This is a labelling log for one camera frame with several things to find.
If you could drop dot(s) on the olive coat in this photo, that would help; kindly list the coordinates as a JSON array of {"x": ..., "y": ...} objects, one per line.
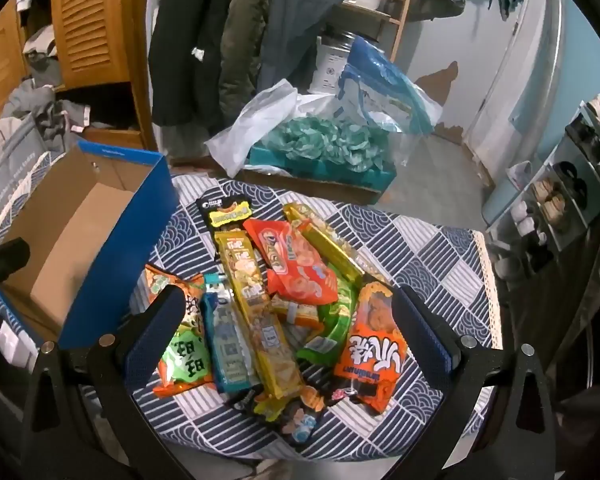
[{"x": 245, "y": 35}]

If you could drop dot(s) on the orange white peanut packet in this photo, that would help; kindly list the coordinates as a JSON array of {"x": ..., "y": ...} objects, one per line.
[{"x": 295, "y": 312}]

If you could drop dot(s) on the grey shoe rack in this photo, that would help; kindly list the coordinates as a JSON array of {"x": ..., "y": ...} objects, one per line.
[{"x": 599, "y": 185}]

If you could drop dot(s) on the blue cardboard box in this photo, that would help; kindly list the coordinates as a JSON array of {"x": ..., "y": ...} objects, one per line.
[{"x": 125, "y": 250}]

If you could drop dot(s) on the orange green snack packet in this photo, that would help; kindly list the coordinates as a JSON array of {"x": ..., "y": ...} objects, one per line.
[{"x": 185, "y": 355}]

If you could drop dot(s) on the grey tote bag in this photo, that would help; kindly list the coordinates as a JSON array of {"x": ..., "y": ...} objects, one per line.
[{"x": 10, "y": 185}]

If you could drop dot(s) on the wooden shelf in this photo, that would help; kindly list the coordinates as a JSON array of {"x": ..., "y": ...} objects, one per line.
[{"x": 404, "y": 10}]

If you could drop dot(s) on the black coat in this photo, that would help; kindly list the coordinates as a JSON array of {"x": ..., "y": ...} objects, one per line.
[{"x": 190, "y": 35}]

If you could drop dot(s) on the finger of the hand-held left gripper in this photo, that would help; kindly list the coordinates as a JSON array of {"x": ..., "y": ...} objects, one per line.
[{"x": 5, "y": 260}]

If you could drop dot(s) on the black cartoon snack packet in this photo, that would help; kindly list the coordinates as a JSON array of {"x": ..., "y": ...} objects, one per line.
[
  {"x": 290, "y": 415},
  {"x": 225, "y": 210}
]

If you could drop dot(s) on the white shoe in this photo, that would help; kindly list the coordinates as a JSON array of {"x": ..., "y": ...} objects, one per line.
[{"x": 522, "y": 212}]

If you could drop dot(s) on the red snack bag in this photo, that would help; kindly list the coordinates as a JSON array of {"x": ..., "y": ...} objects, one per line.
[{"x": 295, "y": 270}]

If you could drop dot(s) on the white plastic bag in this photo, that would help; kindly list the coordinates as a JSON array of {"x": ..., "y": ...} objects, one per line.
[{"x": 260, "y": 120}]

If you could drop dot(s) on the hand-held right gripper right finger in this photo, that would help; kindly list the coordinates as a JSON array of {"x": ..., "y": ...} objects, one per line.
[{"x": 422, "y": 340}]

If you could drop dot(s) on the teal cardboard box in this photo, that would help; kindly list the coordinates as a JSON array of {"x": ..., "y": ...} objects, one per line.
[{"x": 330, "y": 175}]

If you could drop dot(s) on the white door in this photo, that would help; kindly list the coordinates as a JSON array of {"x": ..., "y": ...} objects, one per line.
[{"x": 524, "y": 60}]

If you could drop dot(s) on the long yellow snack strip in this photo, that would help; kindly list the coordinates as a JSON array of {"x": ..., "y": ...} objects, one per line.
[{"x": 257, "y": 310}]

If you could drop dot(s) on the gold snack packet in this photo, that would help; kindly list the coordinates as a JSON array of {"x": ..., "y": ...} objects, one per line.
[
  {"x": 300, "y": 212},
  {"x": 330, "y": 250}
]

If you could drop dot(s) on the wooden wardrobe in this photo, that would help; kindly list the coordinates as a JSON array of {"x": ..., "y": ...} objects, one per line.
[{"x": 95, "y": 20}]

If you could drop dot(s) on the pile of grey clothes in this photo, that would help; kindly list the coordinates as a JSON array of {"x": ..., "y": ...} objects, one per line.
[{"x": 35, "y": 100}]

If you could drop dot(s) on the green snack bag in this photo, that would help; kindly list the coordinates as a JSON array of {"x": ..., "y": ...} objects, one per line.
[{"x": 335, "y": 325}]

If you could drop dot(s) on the blue clear plastic bag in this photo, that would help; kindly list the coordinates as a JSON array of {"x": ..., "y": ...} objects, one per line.
[{"x": 379, "y": 75}]

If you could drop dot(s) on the grey blue coat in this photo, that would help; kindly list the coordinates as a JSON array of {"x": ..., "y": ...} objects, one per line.
[{"x": 300, "y": 20}]

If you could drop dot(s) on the blue snack packet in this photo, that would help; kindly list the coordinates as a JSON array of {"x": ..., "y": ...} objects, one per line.
[{"x": 227, "y": 345}]

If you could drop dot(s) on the beige shoe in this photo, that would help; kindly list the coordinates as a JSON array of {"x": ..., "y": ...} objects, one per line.
[{"x": 552, "y": 205}]

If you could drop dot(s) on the black shoe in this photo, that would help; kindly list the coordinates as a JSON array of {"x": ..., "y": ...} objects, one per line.
[{"x": 572, "y": 182}]

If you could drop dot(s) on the blue white patterned tablecloth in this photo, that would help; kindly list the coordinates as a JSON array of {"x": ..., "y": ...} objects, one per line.
[{"x": 429, "y": 260}]

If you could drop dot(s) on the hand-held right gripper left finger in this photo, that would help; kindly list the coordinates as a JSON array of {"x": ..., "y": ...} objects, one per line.
[{"x": 155, "y": 332}]

